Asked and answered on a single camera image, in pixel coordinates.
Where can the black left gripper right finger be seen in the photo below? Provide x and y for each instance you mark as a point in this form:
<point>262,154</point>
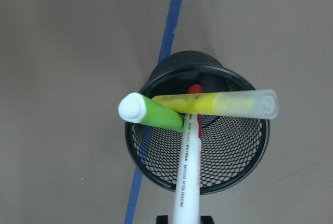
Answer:
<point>206,219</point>

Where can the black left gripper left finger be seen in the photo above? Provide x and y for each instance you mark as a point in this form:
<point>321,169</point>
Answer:
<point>162,219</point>

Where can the white red-capped marker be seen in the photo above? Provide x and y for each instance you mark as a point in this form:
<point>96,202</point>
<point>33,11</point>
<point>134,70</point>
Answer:
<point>187,193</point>

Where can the black mesh pen cup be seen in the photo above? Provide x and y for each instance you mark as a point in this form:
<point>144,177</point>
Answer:
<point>230,147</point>

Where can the green highlighter pen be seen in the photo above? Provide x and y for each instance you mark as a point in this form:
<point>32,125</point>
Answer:
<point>138,109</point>

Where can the yellow highlighter pen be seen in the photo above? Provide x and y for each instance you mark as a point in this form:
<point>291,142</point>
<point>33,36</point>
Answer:
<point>260,104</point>

